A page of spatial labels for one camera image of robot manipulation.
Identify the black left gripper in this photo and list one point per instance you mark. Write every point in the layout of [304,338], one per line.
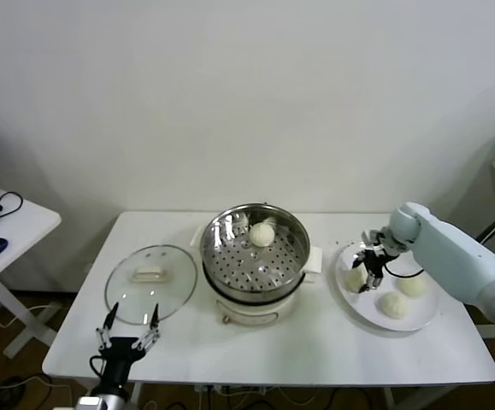
[121,349]

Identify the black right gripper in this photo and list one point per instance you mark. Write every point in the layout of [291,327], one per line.
[376,261]

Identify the white steamed baozi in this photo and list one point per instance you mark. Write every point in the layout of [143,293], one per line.
[411,285]
[353,282]
[394,305]
[261,236]

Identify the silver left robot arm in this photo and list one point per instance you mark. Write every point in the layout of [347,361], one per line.
[112,399]

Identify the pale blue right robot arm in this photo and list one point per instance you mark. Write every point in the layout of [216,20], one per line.
[452,256]

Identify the stainless steel steamer basket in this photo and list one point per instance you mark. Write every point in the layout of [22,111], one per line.
[251,277]

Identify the steel steamer pot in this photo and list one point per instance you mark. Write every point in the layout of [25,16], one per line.
[251,315]

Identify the white round plate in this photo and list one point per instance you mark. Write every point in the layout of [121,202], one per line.
[358,308]

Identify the glass pot lid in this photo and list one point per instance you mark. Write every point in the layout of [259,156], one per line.
[176,273]

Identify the white table leg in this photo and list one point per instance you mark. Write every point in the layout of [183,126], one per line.
[137,393]
[391,399]

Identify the white computer desk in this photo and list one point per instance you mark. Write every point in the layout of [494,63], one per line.
[29,226]

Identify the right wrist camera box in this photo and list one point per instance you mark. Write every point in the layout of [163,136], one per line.
[373,239]

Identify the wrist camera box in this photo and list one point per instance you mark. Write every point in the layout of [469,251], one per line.
[90,403]
[373,239]

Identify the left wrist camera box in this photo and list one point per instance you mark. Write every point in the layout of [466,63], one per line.
[90,403]

